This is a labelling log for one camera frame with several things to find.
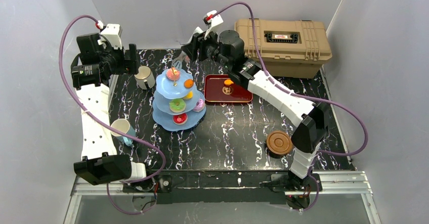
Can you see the light blue cup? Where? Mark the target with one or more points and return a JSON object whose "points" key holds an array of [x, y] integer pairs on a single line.
{"points": [[123, 125]]}

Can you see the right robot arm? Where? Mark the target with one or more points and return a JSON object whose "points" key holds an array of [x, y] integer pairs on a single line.
{"points": [[310, 119]]}

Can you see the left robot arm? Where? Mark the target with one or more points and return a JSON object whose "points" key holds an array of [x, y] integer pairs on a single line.
{"points": [[101, 56]]}

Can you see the silver metal tongs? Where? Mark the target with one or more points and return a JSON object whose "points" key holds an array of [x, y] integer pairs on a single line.
{"points": [[179, 61]]}

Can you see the red glazed donut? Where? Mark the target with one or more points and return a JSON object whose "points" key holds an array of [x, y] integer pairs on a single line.
{"points": [[180, 119]]}

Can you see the pink sugared cake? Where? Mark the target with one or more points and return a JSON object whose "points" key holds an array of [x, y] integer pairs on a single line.
{"points": [[173, 74]]}

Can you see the purple glazed donut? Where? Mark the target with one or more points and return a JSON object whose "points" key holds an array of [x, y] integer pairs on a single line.
{"points": [[200, 105]]}

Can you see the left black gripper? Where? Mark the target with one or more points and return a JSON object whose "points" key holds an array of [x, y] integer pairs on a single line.
{"points": [[132, 58]]}

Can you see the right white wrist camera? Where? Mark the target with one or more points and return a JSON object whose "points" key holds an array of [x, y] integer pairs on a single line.
{"points": [[214, 24]]}

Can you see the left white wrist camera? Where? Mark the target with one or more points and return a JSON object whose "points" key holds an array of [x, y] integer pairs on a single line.
{"points": [[111, 34]]}

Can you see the green glazed donut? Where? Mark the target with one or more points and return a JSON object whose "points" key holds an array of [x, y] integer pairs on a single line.
{"points": [[177, 105]]}

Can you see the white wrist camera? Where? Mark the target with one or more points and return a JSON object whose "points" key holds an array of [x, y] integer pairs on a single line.
{"points": [[214, 24], [111, 34]]}

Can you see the beige ribbed mug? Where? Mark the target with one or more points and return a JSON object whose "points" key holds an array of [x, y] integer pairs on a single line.
{"points": [[145, 78]]}

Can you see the blue three-tier cake stand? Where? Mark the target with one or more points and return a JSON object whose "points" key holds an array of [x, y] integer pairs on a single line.
{"points": [[166, 90]]}

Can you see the red rectangular tray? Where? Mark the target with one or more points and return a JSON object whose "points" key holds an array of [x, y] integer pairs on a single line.
{"points": [[215, 92]]}

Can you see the tan plastic toolbox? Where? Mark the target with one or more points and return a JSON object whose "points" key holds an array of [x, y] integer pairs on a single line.
{"points": [[295, 49]]}

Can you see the yellow cake slice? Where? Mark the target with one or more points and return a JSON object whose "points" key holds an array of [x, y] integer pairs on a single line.
{"points": [[188, 96]]}

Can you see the orange fish cookie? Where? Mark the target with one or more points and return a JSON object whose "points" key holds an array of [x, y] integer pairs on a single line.
{"points": [[228, 82]]}

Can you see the round brown wooden box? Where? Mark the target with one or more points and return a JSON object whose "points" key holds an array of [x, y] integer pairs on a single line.
{"points": [[279, 144]]}

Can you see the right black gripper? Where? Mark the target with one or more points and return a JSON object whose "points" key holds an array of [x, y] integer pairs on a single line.
{"points": [[194, 48]]}

